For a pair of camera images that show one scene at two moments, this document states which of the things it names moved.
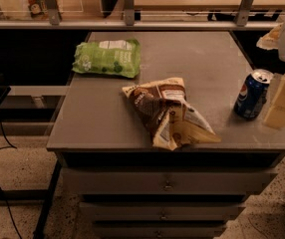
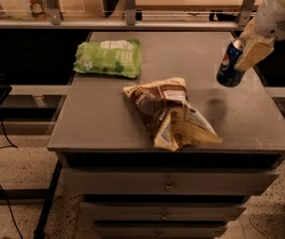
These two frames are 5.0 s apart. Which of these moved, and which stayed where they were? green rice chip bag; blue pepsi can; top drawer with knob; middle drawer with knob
Moved: blue pepsi can
Stayed: middle drawer with knob; top drawer with knob; green rice chip bag
